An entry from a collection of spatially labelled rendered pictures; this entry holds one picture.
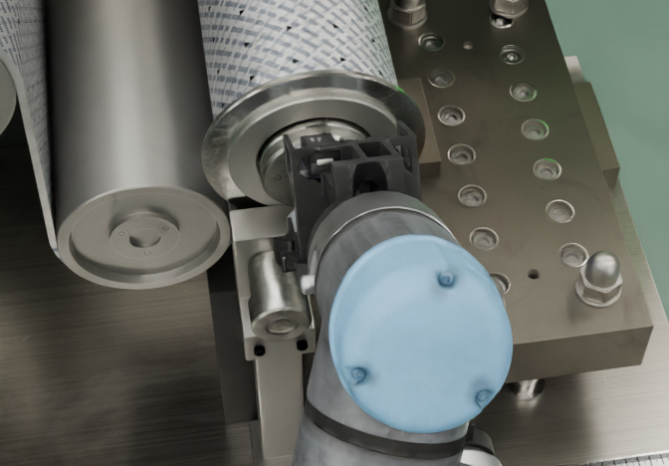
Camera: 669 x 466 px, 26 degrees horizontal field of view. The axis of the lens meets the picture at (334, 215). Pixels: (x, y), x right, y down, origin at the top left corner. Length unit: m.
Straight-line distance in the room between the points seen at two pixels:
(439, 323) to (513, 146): 0.66
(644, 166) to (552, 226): 1.41
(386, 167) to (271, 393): 0.41
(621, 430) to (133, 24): 0.53
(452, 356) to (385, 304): 0.04
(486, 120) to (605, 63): 1.50
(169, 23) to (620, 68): 1.76
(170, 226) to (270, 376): 0.16
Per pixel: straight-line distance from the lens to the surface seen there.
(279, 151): 0.92
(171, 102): 1.01
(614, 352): 1.18
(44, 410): 1.27
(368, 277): 0.61
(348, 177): 0.74
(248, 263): 0.99
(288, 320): 0.95
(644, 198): 2.56
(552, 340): 1.14
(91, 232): 1.01
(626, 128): 2.65
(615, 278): 1.14
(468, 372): 0.61
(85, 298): 1.32
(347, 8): 0.96
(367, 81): 0.91
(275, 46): 0.93
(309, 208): 0.80
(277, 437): 1.18
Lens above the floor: 1.99
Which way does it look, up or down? 53 degrees down
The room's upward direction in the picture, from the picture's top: straight up
